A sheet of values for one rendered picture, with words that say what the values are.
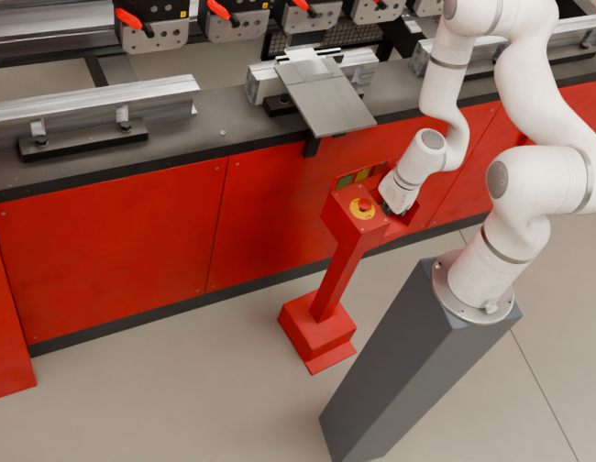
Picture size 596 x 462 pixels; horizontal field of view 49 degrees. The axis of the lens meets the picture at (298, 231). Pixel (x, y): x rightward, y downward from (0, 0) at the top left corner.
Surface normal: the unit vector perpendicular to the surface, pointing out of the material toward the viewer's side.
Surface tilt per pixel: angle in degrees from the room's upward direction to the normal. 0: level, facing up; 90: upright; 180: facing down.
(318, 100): 0
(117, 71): 0
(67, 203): 90
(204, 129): 0
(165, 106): 90
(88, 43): 90
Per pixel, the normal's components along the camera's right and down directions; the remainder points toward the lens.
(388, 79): 0.20, -0.58
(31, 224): 0.42, 0.78
